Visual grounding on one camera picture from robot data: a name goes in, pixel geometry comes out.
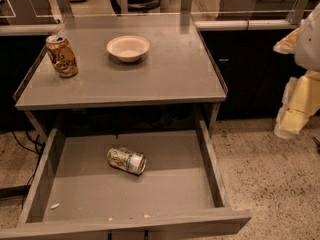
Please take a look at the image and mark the white crumb in drawer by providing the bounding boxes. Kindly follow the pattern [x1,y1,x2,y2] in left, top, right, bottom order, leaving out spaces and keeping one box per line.
[50,203,60,209]

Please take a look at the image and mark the grey horizontal rail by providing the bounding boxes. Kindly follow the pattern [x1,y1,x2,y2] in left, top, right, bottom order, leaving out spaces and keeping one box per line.
[0,20,297,36]

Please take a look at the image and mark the black floor cables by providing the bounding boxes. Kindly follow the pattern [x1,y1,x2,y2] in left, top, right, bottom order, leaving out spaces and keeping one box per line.
[9,129,46,208]

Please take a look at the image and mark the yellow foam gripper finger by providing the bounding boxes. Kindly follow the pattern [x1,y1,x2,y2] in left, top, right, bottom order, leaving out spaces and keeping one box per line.
[273,29,299,54]
[274,71,320,139]

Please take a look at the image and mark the grey counter cabinet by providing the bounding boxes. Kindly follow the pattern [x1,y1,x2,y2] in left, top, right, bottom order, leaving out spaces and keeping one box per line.
[13,13,229,139]

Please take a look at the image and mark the green white 7up can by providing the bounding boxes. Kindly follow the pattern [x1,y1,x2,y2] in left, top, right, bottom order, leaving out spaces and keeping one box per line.
[107,146,147,175]

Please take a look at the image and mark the white paper bowl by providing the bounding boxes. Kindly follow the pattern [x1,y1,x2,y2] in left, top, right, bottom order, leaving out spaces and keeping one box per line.
[106,36,150,63]

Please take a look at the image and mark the grey open drawer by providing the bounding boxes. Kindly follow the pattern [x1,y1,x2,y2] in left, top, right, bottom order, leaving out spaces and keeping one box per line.
[0,121,251,240]

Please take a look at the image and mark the orange brown soda can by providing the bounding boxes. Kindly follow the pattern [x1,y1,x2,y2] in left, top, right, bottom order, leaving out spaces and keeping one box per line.
[46,34,78,78]

